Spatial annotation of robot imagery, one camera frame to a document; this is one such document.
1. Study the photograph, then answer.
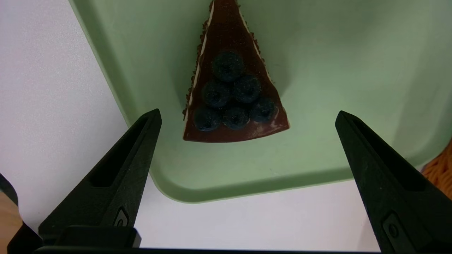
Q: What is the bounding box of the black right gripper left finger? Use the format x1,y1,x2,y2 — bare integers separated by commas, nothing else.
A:
38,109,163,247

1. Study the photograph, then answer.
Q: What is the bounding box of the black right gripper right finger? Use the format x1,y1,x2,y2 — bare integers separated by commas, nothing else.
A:
335,110,452,254

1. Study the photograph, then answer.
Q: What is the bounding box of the chocolate blueberry cake slice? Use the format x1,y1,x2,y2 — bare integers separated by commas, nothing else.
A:
182,0,291,143

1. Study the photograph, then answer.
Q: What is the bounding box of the orange wicker basket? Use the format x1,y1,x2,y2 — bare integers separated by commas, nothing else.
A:
420,139,452,200

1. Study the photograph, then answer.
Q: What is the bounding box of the light green plastic tray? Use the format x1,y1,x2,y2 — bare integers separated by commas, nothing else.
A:
69,0,452,204

